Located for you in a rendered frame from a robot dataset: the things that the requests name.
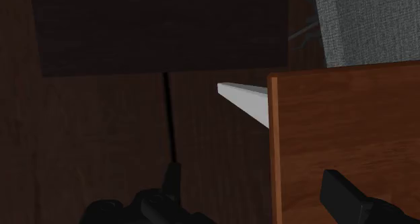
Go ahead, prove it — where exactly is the brown wooden table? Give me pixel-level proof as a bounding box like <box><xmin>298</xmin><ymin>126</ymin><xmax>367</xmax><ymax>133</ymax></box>
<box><xmin>217</xmin><ymin>60</ymin><xmax>420</xmax><ymax>224</ymax></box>

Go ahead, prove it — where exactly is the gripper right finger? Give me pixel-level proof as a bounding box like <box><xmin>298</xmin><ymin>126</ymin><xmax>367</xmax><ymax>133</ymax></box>
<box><xmin>319</xmin><ymin>169</ymin><xmax>420</xmax><ymax>224</ymax></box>

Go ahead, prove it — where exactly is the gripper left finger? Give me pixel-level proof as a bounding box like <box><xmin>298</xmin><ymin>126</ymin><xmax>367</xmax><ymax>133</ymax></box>
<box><xmin>78</xmin><ymin>161</ymin><xmax>218</xmax><ymax>224</ymax></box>

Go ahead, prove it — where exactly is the grey fabric chair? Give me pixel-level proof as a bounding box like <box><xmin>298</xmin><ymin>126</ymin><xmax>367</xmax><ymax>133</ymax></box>
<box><xmin>288</xmin><ymin>0</ymin><xmax>420</xmax><ymax>69</ymax></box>

